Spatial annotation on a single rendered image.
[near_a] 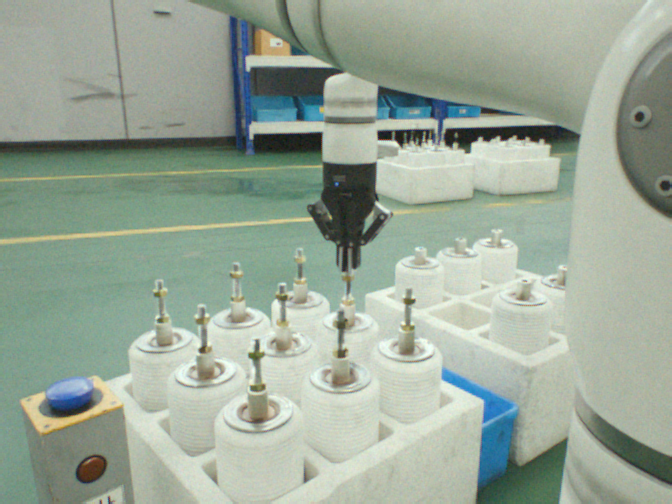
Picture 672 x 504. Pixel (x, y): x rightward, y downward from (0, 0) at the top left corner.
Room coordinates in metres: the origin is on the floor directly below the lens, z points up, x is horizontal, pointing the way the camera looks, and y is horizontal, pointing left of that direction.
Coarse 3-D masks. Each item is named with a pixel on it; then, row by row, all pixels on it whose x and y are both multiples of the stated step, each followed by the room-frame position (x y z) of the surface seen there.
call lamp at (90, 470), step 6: (84, 462) 0.43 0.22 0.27; (90, 462) 0.43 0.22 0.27; (96, 462) 0.44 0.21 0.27; (102, 462) 0.44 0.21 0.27; (84, 468) 0.43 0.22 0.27; (90, 468) 0.43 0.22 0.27; (96, 468) 0.44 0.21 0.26; (102, 468) 0.44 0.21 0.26; (78, 474) 0.43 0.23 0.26; (84, 474) 0.43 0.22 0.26; (90, 474) 0.43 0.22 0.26; (96, 474) 0.44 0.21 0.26; (84, 480) 0.43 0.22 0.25; (90, 480) 0.43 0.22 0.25
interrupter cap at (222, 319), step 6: (222, 312) 0.82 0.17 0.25; (228, 312) 0.82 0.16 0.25; (246, 312) 0.82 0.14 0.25; (252, 312) 0.82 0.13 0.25; (258, 312) 0.82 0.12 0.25; (216, 318) 0.80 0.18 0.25; (222, 318) 0.80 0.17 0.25; (228, 318) 0.80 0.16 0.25; (246, 318) 0.80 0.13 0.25; (252, 318) 0.80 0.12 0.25; (258, 318) 0.80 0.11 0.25; (216, 324) 0.77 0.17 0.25; (222, 324) 0.77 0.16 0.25; (228, 324) 0.77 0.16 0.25; (234, 324) 0.77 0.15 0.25; (240, 324) 0.77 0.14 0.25; (246, 324) 0.77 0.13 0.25; (252, 324) 0.77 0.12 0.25
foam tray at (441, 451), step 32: (128, 384) 0.74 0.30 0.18; (448, 384) 0.73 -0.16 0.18; (128, 416) 0.65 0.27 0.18; (160, 416) 0.65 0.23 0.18; (384, 416) 0.65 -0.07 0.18; (448, 416) 0.65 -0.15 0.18; (480, 416) 0.68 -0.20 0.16; (160, 448) 0.58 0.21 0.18; (384, 448) 0.58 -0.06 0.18; (416, 448) 0.60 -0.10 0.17; (448, 448) 0.64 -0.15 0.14; (160, 480) 0.57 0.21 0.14; (192, 480) 0.52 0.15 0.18; (320, 480) 0.52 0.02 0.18; (352, 480) 0.53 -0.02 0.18; (384, 480) 0.56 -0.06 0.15; (416, 480) 0.60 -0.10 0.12; (448, 480) 0.64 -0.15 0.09
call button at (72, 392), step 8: (56, 384) 0.47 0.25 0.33; (64, 384) 0.47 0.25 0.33; (72, 384) 0.47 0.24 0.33; (80, 384) 0.47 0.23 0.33; (88, 384) 0.47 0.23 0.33; (48, 392) 0.45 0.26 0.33; (56, 392) 0.45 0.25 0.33; (64, 392) 0.45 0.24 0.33; (72, 392) 0.45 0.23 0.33; (80, 392) 0.45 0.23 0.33; (88, 392) 0.46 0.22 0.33; (48, 400) 0.45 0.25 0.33; (56, 400) 0.44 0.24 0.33; (64, 400) 0.44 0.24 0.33; (72, 400) 0.45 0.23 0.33; (80, 400) 0.45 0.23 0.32; (88, 400) 0.46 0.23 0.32; (56, 408) 0.45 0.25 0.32; (64, 408) 0.45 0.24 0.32; (72, 408) 0.45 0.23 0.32
